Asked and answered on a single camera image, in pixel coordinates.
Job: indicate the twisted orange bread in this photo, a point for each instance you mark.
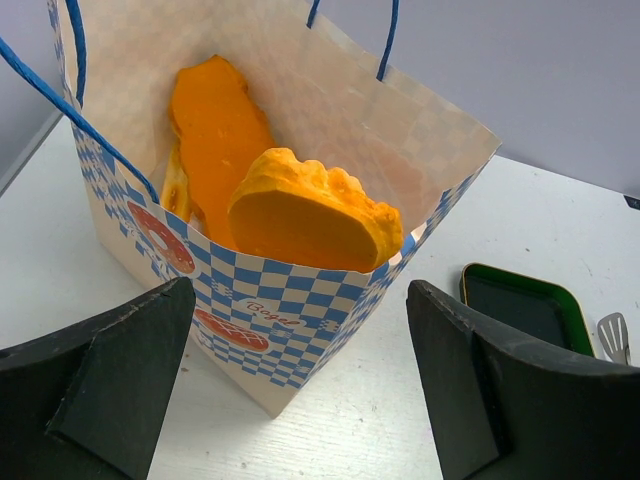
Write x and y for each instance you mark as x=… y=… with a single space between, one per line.
x=302 y=213

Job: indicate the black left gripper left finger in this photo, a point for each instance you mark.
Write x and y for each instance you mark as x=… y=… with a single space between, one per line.
x=89 y=401

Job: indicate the blue checkered paper bag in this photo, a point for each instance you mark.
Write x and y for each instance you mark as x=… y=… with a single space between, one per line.
x=269 y=325

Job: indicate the long cream-filled bread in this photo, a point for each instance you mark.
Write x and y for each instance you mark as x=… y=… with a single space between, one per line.
x=174 y=197

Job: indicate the metal tongs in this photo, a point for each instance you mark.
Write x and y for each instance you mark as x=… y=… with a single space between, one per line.
x=613 y=334

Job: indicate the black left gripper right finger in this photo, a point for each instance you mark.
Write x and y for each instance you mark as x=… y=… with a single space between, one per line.
x=503 y=404

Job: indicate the large orange bread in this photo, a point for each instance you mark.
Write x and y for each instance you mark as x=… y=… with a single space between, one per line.
x=221 y=131

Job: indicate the black gold-rimmed tray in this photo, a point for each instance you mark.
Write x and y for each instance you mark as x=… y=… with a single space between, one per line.
x=544 y=310

